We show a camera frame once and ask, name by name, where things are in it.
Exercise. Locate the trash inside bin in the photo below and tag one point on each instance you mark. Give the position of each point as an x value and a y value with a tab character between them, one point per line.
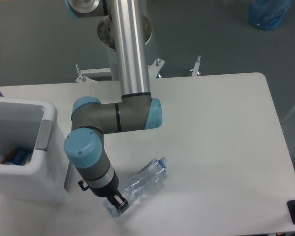
18	157

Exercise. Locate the clear plastic water bottle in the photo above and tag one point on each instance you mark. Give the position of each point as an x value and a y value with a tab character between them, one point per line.
148	178

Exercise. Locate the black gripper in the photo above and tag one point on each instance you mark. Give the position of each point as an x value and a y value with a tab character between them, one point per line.
118	202

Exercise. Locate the blue water jug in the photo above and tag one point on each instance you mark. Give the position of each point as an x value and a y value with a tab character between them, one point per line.
268	14

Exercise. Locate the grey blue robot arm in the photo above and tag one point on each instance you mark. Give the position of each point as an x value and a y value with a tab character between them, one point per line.
137	110

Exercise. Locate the white trash can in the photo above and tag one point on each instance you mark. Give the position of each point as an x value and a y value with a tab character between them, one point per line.
33	165

